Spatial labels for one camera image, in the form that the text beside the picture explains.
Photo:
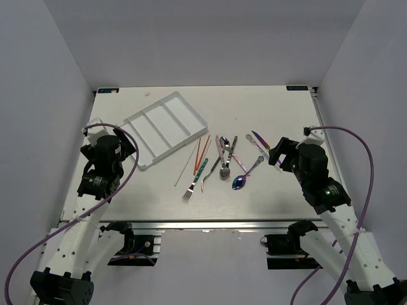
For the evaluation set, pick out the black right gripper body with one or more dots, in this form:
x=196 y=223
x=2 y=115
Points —
x=290 y=149

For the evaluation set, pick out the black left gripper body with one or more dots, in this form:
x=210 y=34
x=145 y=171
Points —
x=126 y=149

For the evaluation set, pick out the iridescent purple knife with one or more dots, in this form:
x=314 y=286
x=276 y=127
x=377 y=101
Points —
x=262 y=141

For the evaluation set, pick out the iridescent ornate spoon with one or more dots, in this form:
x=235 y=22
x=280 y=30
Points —
x=240 y=181

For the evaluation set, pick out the marbled handle spoon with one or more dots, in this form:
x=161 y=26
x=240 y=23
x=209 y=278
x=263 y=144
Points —
x=224 y=171

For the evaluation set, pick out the pink handled spoon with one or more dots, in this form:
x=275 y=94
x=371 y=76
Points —
x=235 y=157

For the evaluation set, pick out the dark handled fork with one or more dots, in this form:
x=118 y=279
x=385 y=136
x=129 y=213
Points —
x=226 y=146

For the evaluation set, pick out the green handled fork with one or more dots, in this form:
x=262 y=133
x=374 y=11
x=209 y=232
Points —
x=187 y=195

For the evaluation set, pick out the pink handled fork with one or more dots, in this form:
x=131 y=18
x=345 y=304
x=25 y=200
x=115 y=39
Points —
x=210 y=172

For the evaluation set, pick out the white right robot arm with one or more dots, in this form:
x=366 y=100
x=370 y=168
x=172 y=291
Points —
x=357 y=266

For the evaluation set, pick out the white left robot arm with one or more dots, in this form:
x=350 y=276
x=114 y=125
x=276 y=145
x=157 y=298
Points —
x=67 y=278

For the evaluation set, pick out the left blue table label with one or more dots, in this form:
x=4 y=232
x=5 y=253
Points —
x=107 y=90

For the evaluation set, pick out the blue table label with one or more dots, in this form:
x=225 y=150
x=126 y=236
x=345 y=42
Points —
x=107 y=90
x=297 y=88

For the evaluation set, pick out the orange chopstick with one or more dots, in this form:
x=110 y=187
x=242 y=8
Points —
x=201 y=156
x=197 y=155

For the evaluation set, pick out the white divided cutlery tray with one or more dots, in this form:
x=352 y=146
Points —
x=164 y=127

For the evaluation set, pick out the right blue table label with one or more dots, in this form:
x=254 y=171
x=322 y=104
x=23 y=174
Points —
x=297 y=88

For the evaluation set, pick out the white chopstick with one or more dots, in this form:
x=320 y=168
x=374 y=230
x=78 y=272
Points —
x=185 y=165

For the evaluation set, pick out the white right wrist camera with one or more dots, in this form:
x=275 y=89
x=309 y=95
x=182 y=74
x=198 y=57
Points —
x=313 y=137

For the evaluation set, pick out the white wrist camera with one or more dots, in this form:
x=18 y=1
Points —
x=313 y=137
x=93 y=134

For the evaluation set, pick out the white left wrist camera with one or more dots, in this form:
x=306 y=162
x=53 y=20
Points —
x=93 y=134

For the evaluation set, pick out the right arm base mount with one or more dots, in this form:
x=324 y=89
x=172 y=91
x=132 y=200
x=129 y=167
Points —
x=282 y=255

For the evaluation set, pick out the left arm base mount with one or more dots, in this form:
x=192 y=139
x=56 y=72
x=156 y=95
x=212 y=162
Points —
x=139 y=249

